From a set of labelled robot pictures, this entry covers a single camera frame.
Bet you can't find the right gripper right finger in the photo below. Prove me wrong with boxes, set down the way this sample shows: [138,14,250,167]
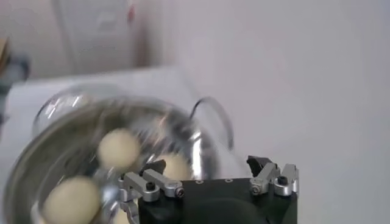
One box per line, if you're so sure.
[246,155,300,198]

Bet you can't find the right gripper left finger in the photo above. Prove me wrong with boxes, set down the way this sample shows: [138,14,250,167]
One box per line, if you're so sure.
[117,159,186,203]

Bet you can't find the white steamed baozi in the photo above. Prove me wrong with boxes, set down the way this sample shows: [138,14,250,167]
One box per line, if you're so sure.
[158,153,194,181]
[96,128,141,170]
[114,209,135,224]
[41,176,101,224]

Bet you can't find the glass lid with cream handle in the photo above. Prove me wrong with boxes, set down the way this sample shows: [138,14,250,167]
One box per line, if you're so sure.
[32,84,147,141]

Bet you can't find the stainless steel steamer basket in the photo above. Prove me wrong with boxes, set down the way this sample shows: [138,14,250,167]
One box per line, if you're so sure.
[2,96,221,224]

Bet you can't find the white grey cabinet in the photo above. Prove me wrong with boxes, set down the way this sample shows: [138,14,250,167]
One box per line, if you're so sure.
[51,0,146,75]

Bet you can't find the black cooker power cord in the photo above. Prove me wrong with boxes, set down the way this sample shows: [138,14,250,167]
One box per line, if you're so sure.
[188,96,235,152]

